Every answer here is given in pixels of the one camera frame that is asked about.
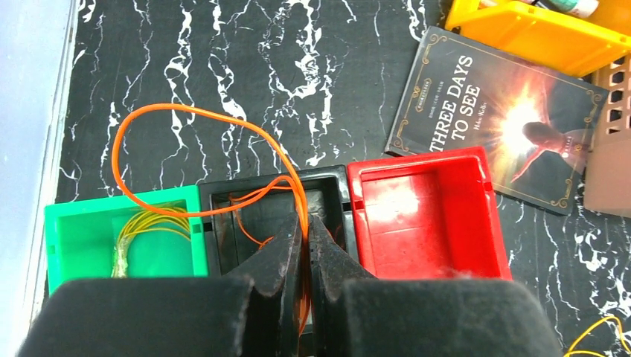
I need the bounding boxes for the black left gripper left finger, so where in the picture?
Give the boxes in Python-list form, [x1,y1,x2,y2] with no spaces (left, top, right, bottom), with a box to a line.
[18,216,301,356]

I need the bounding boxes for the pink plastic file organizer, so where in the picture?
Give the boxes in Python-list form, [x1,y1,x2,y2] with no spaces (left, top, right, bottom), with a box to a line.
[583,54,630,218]

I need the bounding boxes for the black plastic bin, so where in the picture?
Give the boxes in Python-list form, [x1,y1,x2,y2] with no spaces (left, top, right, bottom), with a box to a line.
[198,164,359,276]

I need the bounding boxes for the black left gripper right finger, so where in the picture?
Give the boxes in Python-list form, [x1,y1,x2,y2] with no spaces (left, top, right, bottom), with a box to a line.
[309,216,562,356]

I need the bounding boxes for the red plastic bin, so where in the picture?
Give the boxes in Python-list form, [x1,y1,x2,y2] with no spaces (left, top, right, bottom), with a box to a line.
[347,147,512,280]

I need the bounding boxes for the green white glue stick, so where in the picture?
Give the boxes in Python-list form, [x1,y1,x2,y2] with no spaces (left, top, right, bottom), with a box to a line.
[522,0,600,19]

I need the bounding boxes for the yellow plastic bin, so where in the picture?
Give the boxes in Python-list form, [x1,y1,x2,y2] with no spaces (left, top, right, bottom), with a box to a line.
[445,1,630,77]

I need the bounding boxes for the dark book Three Days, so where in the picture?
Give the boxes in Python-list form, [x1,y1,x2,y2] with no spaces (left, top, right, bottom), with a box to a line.
[385,26,609,216]

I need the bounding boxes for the green plastic bin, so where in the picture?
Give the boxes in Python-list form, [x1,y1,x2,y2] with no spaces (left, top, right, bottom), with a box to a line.
[45,185,209,294]

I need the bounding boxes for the yellow cable in green bin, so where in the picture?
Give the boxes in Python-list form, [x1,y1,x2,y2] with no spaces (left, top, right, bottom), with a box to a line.
[111,207,192,280]

